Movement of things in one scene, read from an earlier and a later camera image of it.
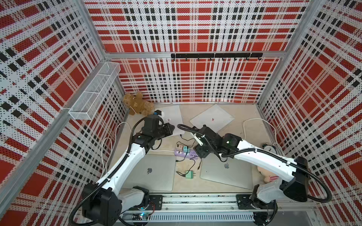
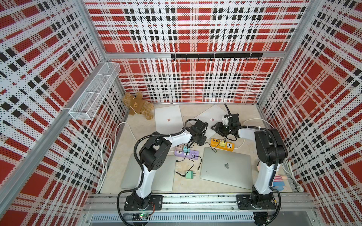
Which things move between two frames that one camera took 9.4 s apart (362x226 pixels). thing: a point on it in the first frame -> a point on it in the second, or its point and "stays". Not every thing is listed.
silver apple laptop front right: [233, 172] stays
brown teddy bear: [136, 104] stays
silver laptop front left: [155, 172] stays
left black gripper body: [162, 132] -> [201, 140]
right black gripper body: [203, 150] -> [229, 127]
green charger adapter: [190, 175] stays
